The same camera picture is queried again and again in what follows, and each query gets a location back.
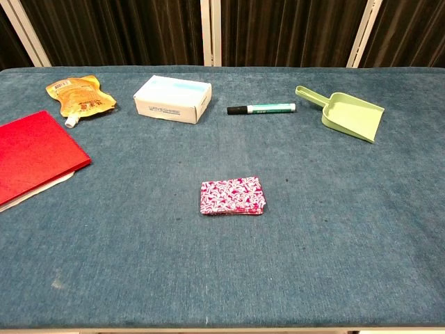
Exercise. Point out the red folder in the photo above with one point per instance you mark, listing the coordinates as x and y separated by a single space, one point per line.
34 153

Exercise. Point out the green marker with black cap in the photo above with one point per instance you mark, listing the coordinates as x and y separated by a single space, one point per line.
267 108

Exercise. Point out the white paper sheet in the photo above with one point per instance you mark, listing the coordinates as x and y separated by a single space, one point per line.
52 183

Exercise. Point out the yellow spouted drink pouch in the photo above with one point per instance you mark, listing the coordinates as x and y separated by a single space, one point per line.
81 95

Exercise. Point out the white upright frame post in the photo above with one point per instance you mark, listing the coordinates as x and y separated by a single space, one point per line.
211 31

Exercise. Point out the dark pleated curtain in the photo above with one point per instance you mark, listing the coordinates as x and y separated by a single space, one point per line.
114 31

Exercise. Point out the white cardboard box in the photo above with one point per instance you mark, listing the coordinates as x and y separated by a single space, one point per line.
170 99

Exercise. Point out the white slanted frame post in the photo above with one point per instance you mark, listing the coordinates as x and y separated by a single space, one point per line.
363 35
29 38

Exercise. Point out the light green plastic dustpan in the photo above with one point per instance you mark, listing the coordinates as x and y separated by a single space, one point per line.
351 115

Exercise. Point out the blue fabric table cover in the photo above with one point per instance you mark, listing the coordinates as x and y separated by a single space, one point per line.
222 264

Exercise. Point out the pink patterned cloth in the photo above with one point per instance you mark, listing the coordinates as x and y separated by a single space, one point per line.
231 196

